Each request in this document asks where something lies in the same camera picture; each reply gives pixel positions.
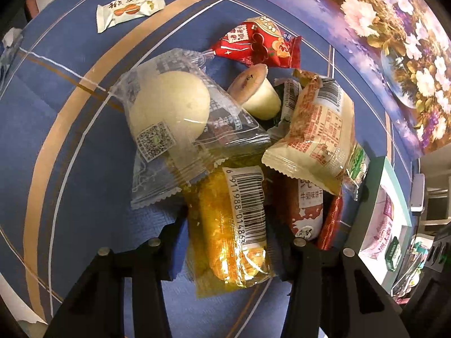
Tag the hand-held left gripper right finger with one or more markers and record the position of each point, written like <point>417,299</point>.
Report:
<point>306,271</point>

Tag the beige pudding cup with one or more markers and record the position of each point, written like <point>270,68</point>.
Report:
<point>260,98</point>

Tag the red white biscuit packet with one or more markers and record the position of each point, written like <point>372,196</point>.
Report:
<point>306,218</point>

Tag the beige red print snack packet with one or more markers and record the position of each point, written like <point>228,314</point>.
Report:
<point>317,137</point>

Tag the small red snack packet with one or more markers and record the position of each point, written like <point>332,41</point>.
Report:
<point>331,225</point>

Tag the red gold print snack packet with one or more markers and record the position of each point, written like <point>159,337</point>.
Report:
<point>253,42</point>

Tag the green rice cracker packet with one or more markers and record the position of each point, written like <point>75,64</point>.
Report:
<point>357,163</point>

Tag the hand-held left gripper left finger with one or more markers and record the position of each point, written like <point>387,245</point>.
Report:
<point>172,250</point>

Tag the dark green box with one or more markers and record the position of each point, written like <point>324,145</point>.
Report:
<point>391,253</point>

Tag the white power strip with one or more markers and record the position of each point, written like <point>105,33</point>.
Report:
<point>418,193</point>

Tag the clear plastic container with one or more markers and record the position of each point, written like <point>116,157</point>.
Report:
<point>10,49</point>

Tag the white peanut candy packet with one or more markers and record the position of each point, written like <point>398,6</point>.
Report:
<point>127,10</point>

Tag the yellow barcode snack packet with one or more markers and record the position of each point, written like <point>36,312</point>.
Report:
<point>218,239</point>

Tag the clear round bun packet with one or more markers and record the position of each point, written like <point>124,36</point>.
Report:
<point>165,102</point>

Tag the white tray with teal rim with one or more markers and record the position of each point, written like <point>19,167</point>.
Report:
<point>398,190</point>

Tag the floral painting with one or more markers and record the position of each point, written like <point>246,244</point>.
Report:
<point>387,24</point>

